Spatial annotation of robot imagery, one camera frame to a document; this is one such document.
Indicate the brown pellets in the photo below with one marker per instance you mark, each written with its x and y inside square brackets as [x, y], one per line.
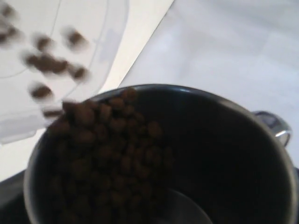
[77, 165]

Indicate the steel mug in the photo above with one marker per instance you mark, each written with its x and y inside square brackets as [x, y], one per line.
[217, 162]

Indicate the clear plastic container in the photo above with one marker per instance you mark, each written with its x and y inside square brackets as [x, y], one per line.
[51, 51]

